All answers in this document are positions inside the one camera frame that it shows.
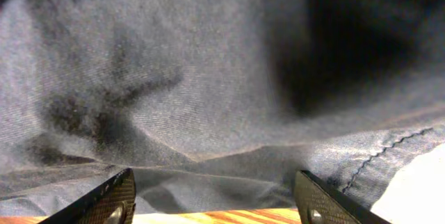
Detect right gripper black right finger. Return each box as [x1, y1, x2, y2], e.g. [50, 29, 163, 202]
[293, 170, 390, 224]

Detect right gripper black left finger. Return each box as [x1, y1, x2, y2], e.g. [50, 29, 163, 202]
[40, 168, 136, 224]

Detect dark blue shorts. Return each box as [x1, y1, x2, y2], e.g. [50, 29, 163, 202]
[1, 0, 444, 216]

